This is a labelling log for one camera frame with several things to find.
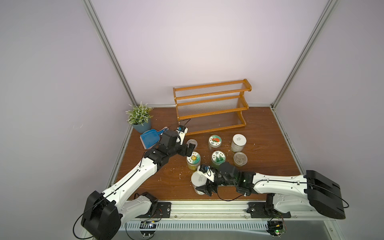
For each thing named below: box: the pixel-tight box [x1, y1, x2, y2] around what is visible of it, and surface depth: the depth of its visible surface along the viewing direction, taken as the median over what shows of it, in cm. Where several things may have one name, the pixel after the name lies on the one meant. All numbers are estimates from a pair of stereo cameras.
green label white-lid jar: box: [191, 171, 208, 195], surface depth 72 cm
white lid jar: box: [231, 133, 247, 153], surface depth 91 cm
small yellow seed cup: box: [233, 152, 248, 167], surface depth 87 cm
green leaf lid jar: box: [211, 150, 227, 171], surface depth 85 cm
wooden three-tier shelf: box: [173, 79, 252, 136], surface depth 97 cm
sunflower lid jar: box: [186, 151, 201, 171], surface depth 84 cm
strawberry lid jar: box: [208, 134, 222, 151], surface depth 92 cm
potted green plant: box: [125, 101, 154, 134], surface depth 97 cm
